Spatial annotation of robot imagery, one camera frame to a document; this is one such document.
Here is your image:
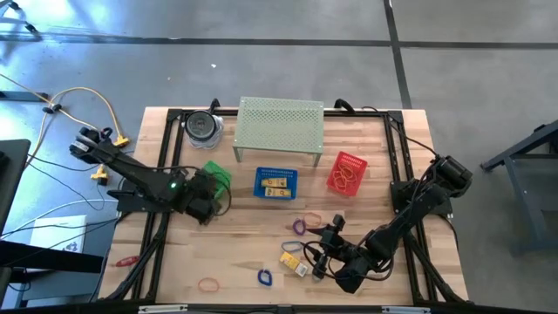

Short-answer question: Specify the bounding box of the green perforated metal shelf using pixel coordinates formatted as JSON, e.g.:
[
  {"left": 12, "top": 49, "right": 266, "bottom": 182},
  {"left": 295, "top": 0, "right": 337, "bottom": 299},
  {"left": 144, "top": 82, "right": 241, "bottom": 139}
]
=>
[{"left": 233, "top": 96, "right": 326, "bottom": 167}]

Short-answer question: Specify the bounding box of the white floor cable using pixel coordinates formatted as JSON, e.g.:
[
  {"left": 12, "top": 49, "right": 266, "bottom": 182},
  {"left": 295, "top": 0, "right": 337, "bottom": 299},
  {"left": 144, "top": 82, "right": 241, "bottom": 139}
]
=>
[{"left": 0, "top": 198, "right": 119, "bottom": 240}]

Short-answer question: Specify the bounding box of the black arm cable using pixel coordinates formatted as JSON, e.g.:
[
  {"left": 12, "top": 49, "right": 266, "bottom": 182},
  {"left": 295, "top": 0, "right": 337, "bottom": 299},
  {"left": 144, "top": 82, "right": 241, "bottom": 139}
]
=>
[{"left": 360, "top": 106, "right": 439, "bottom": 158}]

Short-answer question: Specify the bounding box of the grey metal stand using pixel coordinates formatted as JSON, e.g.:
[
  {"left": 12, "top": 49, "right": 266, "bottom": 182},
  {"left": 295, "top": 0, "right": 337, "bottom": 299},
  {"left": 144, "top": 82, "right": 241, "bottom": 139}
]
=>
[{"left": 480, "top": 118, "right": 558, "bottom": 256}]

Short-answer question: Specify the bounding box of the black aluminium frame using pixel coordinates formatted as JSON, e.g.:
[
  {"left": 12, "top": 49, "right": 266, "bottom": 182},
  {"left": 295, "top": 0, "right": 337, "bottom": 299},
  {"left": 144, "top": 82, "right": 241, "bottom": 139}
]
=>
[{"left": 99, "top": 98, "right": 470, "bottom": 306}]

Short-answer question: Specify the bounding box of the yellow floor cable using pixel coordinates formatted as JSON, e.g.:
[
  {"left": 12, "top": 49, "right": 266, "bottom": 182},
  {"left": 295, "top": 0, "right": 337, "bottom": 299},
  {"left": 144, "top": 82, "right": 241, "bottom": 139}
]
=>
[{"left": 0, "top": 72, "right": 123, "bottom": 169}]

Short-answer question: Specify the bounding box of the red plastic basket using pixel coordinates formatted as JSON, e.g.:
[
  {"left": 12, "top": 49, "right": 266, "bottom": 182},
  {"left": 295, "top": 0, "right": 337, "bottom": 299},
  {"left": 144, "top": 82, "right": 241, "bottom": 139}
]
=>
[{"left": 326, "top": 150, "right": 369, "bottom": 197}]

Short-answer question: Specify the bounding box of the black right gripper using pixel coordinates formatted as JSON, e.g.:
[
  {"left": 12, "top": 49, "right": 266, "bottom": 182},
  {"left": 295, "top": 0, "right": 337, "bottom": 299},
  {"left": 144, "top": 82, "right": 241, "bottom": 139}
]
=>
[{"left": 310, "top": 227, "right": 348, "bottom": 281}]

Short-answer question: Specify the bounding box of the silver aluminium bracket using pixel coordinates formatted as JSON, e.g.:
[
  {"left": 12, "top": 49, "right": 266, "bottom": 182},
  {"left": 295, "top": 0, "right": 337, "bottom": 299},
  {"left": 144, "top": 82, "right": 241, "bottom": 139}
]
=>
[
  {"left": 381, "top": 305, "right": 432, "bottom": 314},
  {"left": 138, "top": 304, "right": 188, "bottom": 314}
]

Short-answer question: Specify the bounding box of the green plastic basket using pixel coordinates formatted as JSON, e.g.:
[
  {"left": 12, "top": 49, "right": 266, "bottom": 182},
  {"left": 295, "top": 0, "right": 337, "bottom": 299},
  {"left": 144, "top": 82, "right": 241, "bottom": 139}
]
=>
[{"left": 201, "top": 160, "right": 233, "bottom": 201}]

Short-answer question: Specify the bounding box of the blue plastic basket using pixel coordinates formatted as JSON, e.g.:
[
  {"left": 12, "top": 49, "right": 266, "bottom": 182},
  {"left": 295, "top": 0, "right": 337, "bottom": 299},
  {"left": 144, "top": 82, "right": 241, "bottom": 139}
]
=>
[{"left": 253, "top": 166, "right": 299, "bottom": 201}]

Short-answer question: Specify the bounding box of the red coil wristband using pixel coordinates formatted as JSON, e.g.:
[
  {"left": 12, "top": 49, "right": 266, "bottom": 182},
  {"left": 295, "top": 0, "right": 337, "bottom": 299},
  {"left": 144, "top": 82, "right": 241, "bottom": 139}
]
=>
[{"left": 114, "top": 255, "right": 141, "bottom": 268}]

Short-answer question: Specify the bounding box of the grey metal stand leg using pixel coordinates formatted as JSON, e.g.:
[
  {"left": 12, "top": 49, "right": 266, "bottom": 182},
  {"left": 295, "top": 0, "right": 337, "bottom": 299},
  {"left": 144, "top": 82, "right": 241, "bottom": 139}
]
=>
[{"left": 0, "top": 0, "right": 44, "bottom": 43}]

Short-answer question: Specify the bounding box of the black stand foot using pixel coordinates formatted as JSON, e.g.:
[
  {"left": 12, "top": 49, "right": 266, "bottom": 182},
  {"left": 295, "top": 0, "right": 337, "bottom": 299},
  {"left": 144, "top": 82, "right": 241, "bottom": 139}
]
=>
[{"left": 0, "top": 90, "right": 50, "bottom": 103}]

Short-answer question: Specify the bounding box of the white cylindrical container black rim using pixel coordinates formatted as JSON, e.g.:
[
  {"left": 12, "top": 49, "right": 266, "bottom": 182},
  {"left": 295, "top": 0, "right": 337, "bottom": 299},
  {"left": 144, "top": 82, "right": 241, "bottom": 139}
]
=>
[{"left": 184, "top": 109, "right": 218, "bottom": 140}]

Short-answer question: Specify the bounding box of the blue coil wristband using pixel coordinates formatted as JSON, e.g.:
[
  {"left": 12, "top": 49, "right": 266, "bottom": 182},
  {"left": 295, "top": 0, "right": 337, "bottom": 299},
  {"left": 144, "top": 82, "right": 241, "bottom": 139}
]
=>
[{"left": 256, "top": 268, "right": 274, "bottom": 288}]

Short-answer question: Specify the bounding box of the black metal beam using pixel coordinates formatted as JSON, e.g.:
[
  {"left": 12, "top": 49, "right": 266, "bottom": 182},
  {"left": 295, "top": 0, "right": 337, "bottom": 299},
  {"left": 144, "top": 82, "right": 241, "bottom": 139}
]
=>
[{"left": 0, "top": 239, "right": 105, "bottom": 275}]

